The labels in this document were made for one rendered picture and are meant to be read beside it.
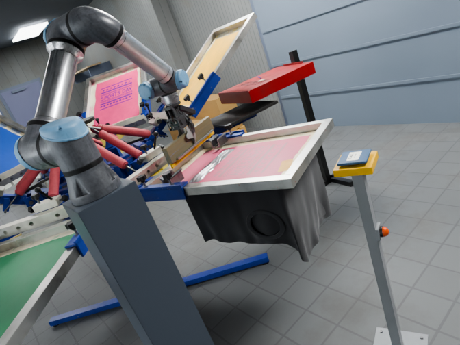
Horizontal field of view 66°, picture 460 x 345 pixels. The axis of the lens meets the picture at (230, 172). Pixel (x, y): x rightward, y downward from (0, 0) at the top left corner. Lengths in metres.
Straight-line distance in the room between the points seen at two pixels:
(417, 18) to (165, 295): 3.40
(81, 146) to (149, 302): 0.52
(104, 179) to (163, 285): 0.39
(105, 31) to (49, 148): 0.43
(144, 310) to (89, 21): 0.91
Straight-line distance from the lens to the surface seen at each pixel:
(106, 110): 3.18
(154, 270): 1.16
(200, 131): 1.77
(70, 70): 1.29
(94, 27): 1.27
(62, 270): 1.35
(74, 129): 1.05
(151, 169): 1.82
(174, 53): 6.44
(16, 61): 11.52
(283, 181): 1.22
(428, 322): 2.01
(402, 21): 4.01
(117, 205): 1.06
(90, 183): 1.05
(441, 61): 3.96
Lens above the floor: 1.49
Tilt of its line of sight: 20 degrees down
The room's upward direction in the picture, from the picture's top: 21 degrees counter-clockwise
